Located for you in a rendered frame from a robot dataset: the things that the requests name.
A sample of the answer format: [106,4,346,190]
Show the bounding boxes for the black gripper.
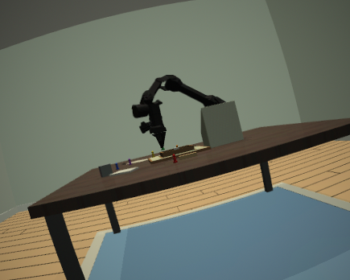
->
[149,113,167,148]

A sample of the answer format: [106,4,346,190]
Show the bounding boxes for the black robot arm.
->
[132,75,226,134]

